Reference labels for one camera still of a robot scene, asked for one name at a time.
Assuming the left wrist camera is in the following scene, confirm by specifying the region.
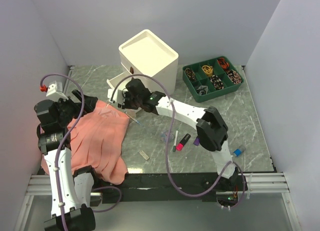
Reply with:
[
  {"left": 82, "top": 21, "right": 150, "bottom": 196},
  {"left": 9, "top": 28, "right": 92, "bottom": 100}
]
[{"left": 40, "top": 81, "right": 68, "bottom": 102}]

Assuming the white drawer organizer box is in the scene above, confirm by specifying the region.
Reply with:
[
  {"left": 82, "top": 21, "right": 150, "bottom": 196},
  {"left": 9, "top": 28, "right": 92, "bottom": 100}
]
[{"left": 118, "top": 29, "right": 179, "bottom": 95}]

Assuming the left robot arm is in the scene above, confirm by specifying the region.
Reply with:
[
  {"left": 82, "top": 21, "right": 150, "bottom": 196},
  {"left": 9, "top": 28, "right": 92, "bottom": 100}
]
[{"left": 34, "top": 89, "right": 100, "bottom": 231}]

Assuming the pink fabric garment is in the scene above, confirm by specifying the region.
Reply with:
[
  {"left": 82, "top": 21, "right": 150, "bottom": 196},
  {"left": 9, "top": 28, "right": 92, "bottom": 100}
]
[{"left": 40, "top": 99, "right": 131, "bottom": 186}]

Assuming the blue long nib marker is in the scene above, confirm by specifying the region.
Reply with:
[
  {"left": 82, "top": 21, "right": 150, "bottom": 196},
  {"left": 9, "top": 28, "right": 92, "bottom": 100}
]
[{"left": 124, "top": 111, "right": 143, "bottom": 126}]

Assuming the purple black highlighter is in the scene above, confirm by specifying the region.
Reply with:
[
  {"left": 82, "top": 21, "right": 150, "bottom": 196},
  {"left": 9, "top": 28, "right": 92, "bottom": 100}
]
[{"left": 193, "top": 136, "right": 200, "bottom": 146}]

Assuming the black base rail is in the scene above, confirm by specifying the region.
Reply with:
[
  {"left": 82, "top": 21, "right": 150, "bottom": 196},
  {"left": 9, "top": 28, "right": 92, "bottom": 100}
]
[{"left": 37, "top": 167, "right": 278, "bottom": 207}]

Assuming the green compartment tray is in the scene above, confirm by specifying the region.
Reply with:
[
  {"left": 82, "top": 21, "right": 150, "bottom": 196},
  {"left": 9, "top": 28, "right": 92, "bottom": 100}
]
[{"left": 182, "top": 56, "right": 244, "bottom": 103}]

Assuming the blue grey tape roll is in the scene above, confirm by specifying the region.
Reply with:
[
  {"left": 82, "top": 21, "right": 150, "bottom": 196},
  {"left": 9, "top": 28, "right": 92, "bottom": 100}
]
[{"left": 233, "top": 145, "right": 246, "bottom": 157}]

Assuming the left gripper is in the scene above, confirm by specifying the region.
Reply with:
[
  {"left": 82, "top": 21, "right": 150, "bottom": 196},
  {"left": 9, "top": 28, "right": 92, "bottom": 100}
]
[{"left": 52, "top": 89, "right": 97, "bottom": 126}]

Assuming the white drawer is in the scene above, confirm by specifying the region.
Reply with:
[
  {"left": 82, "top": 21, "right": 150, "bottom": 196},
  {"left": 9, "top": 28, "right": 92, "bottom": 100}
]
[{"left": 106, "top": 72, "right": 141, "bottom": 119}]

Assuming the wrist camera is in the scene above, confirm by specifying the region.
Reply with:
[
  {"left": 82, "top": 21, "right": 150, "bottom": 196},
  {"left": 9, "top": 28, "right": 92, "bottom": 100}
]
[
  {"left": 40, "top": 81, "right": 68, "bottom": 102},
  {"left": 107, "top": 88, "right": 125, "bottom": 109}
]

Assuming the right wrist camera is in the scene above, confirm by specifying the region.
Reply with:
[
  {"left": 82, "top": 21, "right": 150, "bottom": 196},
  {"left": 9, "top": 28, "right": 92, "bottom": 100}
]
[{"left": 107, "top": 88, "right": 125, "bottom": 109}]

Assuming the white green-tipped marker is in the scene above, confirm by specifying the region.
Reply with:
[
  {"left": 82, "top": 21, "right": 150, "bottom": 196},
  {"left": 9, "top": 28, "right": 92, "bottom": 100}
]
[{"left": 172, "top": 130, "right": 179, "bottom": 152}]

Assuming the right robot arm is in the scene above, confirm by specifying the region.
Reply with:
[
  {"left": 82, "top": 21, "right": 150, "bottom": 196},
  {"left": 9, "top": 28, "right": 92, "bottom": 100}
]
[{"left": 116, "top": 78, "right": 239, "bottom": 191}]

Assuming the pink black highlighter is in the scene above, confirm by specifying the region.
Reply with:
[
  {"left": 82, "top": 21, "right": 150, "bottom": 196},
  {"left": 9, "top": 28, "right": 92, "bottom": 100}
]
[{"left": 175, "top": 133, "right": 191, "bottom": 151}]

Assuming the grey eraser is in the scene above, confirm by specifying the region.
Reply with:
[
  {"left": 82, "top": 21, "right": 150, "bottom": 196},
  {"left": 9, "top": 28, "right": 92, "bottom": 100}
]
[{"left": 139, "top": 150, "right": 150, "bottom": 161}]

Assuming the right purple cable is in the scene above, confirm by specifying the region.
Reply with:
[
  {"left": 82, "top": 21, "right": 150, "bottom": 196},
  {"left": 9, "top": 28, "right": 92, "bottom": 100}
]
[{"left": 111, "top": 74, "right": 251, "bottom": 209}]

